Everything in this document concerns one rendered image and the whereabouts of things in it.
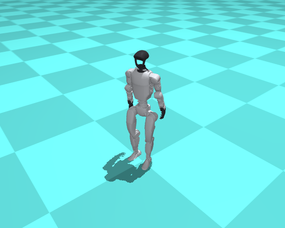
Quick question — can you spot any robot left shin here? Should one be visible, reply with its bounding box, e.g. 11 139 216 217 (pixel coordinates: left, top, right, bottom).
145 137 154 161

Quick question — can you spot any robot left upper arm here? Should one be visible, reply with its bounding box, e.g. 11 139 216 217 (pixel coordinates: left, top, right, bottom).
149 73 161 99

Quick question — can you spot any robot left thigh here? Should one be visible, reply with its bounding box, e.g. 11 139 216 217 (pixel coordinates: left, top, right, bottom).
145 110 158 143

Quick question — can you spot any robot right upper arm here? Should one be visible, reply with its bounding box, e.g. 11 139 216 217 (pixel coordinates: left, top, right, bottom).
124 68 134 92

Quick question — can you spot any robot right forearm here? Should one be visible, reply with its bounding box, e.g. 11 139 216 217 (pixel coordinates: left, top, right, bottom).
126 91 133 103

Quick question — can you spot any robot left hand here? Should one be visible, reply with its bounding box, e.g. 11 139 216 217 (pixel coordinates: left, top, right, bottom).
160 108 166 119

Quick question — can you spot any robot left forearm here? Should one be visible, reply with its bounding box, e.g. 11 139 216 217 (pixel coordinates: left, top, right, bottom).
157 92 166 110

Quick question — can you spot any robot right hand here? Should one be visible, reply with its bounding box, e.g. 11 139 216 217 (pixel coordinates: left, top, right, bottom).
128 100 133 108

